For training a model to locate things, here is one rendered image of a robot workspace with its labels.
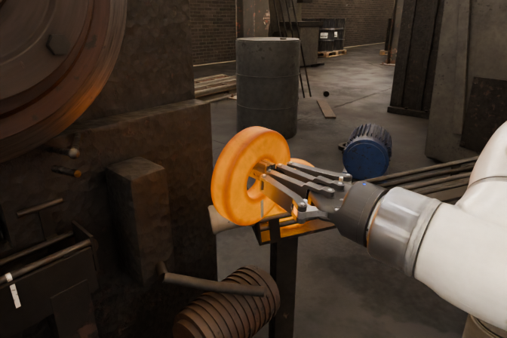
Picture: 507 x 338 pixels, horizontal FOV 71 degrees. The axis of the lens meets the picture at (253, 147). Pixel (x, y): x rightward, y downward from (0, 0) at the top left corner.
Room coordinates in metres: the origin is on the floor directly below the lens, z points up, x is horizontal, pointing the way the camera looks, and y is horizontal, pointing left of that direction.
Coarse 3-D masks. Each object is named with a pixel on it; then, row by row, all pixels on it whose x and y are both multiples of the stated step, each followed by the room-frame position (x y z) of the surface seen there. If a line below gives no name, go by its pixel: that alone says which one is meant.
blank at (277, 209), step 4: (292, 160) 0.69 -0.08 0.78; (296, 160) 0.69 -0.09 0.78; (300, 160) 0.70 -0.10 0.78; (308, 164) 0.68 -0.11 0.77; (276, 204) 0.67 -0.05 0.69; (272, 208) 0.67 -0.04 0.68; (276, 208) 0.67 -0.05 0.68; (280, 208) 0.67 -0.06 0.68; (272, 212) 0.67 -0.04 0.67; (276, 212) 0.67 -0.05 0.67; (280, 212) 0.67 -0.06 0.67; (280, 220) 0.67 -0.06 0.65; (296, 224) 0.67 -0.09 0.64; (300, 224) 0.68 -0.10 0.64; (284, 228) 0.67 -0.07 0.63; (288, 228) 0.67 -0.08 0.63
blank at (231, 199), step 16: (256, 128) 0.52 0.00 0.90; (240, 144) 0.48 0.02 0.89; (256, 144) 0.49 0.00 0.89; (272, 144) 0.52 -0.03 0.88; (224, 160) 0.47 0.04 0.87; (240, 160) 0.46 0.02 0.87; (256, 160) 0.49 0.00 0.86; (272, 160) 0.52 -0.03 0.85; (288, 160) 0.55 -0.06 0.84; (224, 176) 0.45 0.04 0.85; (240, 176) 0.47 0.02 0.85; (224, 192) 0.45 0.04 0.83; (240, 192) 0.47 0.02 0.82; (256, 192) 0.52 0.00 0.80; (224, 208) 0.45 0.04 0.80; (240, 208) 0.47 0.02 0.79; (256, 208) 0.50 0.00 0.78; (240, 224) 0.47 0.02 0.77
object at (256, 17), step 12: (240, 0) 4.87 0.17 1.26; (252, 0) 4.81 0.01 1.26; (264, 0) 4.76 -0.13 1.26; (396, 0) 8.60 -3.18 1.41; (240, 12) 4.87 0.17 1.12; (252, 12) 4.81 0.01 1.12; (264, 12) 4.75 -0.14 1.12; (396, 12) 8.62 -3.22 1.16; (240, 24) 4.87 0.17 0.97; (252, 24) 4.81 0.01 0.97; (264, 24) 4.76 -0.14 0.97; (396, 24) 8.60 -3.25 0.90; (240, 36) 4.87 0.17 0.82; (252, 36) 4.81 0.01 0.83; (264, 36) 4.76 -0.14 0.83; (396, 36) 8.58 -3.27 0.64; (396, 48) 8.55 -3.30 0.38
